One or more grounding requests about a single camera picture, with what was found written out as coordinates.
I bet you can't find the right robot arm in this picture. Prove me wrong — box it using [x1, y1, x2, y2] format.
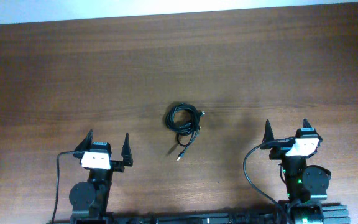
[262, 119, 331, 223]

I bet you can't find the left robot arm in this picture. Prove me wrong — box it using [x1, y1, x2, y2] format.
[69, 130, 133, 223]

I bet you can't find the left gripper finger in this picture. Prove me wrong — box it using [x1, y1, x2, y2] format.
[75, 129, 93, 152]
[121, 133, 133, 167]

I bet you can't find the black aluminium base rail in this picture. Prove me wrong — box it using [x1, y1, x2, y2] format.
[57, 204, 351, 224]

